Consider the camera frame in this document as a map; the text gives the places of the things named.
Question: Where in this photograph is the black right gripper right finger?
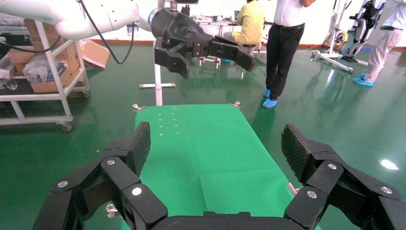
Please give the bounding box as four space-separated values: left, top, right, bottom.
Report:
281 124 406 230

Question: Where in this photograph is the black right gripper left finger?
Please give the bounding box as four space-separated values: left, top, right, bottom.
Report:
32 121 169 230

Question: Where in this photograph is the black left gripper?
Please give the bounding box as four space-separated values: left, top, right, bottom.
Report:
150 8 256 80

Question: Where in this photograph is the flat cardboard sheet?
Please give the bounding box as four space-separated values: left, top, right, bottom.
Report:
79 38 111 70

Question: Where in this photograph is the low cardboard box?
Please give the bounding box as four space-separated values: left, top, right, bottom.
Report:
30 68 72 94

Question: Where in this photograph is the stacked cardboard box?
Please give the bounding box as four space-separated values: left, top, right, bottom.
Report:
23 18 80 74

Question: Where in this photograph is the white desk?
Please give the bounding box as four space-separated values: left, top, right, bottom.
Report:
193 17 273 36

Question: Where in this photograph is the white pole stand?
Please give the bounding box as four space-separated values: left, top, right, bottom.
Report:
139 41 176 106

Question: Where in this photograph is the person in yellow shirt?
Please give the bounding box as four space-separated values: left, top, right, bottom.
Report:
223 0 266 46

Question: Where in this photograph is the person in black trousers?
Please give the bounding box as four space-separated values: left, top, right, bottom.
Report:
262 0 316 109

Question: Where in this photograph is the green tablecloth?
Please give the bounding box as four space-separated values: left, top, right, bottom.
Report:
120 104 321 230

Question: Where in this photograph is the white metal cart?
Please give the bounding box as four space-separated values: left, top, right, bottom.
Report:
0 20 90 132

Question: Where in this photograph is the clear plastic bag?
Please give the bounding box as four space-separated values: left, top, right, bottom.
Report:
23 55 66 84

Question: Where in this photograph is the person in light trousers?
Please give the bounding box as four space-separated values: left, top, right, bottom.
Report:
353 0 406 87

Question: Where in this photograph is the black white humanoid robot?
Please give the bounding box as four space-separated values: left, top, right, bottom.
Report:
341 0 386 63

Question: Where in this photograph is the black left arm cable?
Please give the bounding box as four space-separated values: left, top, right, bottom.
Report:
78 0 135 65

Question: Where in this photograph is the white mobile stand frame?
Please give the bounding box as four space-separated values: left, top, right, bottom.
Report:
311 0 370 74

